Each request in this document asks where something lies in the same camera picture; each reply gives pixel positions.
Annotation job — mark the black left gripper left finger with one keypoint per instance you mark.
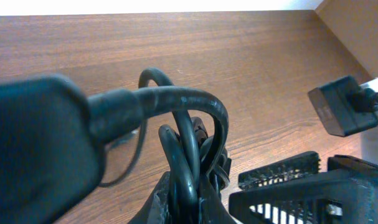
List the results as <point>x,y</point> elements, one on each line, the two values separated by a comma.
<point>156,208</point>

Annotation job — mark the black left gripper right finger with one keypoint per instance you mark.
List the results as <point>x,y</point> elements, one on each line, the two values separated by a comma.
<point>211,209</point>

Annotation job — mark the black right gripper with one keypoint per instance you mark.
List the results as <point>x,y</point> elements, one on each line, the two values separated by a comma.
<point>347,193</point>

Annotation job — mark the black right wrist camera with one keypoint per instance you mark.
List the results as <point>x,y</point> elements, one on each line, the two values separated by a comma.
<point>339,110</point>

